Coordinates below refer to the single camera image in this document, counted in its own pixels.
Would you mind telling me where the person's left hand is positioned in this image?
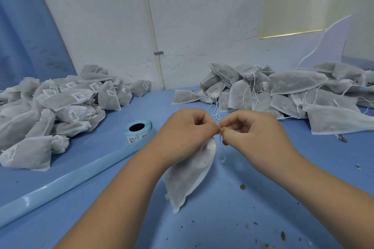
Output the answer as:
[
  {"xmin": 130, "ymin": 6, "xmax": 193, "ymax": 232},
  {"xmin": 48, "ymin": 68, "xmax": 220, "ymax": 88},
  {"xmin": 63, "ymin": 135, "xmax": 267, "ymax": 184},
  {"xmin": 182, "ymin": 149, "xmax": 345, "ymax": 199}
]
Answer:
[{"xmin": 143, "ymin": 108, "xmax": 222, "ymax": 171}]

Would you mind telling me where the person's right hand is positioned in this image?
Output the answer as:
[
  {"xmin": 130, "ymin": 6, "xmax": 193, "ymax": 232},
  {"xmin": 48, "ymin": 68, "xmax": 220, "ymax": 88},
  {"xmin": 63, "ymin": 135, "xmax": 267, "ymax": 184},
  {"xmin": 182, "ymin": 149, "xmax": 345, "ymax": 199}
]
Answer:
[{"xmin": 219, "ymin": 110, "xmax": 303, "ymax": 184}]

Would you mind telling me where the white drawstring pouch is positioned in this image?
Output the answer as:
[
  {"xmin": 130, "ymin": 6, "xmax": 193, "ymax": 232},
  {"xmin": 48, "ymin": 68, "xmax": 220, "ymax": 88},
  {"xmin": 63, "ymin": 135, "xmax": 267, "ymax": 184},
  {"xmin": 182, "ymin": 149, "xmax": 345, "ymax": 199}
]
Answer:
[{"xmin": 162, "ymin": 136, "xmax": 218, "ymax": 214}]

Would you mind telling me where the blue label roll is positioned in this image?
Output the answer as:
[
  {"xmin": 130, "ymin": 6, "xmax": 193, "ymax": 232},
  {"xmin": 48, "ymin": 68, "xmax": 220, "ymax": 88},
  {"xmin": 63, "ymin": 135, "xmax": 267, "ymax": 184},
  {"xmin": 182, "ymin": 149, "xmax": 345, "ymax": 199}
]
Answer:
[{"xmin": 0, "ymin": 120, "xmax": 157, "ymax": 229}]

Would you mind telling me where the pile of unlabelled herb bags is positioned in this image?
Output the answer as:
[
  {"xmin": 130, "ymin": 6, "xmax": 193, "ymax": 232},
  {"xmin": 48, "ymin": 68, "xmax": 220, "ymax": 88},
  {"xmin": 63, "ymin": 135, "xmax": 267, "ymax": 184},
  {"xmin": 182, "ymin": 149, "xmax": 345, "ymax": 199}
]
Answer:
[{"xmin": 172, "ymin": 61, "xmax": 374, "ymax": 136}]

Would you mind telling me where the pile of labelled herb bags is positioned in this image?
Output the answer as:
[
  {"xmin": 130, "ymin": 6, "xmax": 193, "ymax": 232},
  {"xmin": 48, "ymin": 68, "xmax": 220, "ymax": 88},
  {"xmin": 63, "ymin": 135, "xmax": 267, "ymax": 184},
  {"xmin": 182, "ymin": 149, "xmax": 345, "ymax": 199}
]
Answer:
[{"xmin": 0, "ymin": 64, "xmax": 153, "ymax": 172}]

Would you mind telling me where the person's right forearm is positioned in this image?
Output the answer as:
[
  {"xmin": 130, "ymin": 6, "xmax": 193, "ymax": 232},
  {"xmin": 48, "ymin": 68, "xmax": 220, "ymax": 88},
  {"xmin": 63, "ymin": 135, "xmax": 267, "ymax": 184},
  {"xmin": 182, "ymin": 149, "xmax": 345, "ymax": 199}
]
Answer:
[{"xmin": 280, "ymin": 158, "xmax": 374, "ymax": 249}]

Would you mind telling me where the person's left forearm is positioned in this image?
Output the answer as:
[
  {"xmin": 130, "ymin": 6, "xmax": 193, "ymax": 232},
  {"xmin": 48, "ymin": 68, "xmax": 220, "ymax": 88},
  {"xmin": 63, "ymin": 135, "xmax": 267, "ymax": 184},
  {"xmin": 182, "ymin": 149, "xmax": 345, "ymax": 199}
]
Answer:
[{"xmin": 54, "ymin": 153, "xmax": 170, "ymax": 249}]

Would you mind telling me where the white curved board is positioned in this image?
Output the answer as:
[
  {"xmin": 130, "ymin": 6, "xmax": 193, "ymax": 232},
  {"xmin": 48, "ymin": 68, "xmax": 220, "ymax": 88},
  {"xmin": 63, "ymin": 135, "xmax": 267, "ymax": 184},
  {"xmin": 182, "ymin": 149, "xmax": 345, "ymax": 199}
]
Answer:
[{"xmin": 298, "ymin": 15, "xmax": 353, "ymax": 68}]

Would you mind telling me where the large beige panel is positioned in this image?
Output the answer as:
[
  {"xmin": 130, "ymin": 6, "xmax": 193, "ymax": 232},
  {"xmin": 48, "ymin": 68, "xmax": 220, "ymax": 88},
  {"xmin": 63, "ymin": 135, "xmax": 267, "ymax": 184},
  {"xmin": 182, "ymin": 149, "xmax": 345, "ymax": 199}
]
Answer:
[{"xmin": 342, "ymin": 0, "xmax": 374, "ymax": 63}]

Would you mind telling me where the blue curtain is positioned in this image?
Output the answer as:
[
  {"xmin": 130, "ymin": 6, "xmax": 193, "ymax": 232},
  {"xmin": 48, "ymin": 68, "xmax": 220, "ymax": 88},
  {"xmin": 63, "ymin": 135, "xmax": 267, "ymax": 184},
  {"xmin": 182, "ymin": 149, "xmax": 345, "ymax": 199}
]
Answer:
[{"xmin": 0, "ymin": 0, "xmax": 78, "ymax": 90}]

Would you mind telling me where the white wall pipe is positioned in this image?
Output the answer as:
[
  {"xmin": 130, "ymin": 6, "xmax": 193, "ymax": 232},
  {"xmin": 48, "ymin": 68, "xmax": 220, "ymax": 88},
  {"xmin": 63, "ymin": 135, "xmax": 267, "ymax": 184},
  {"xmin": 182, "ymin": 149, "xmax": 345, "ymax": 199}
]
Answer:
[{"xmin": 137, "ymin": 0, "xmax": 167, "ymax": 90}]

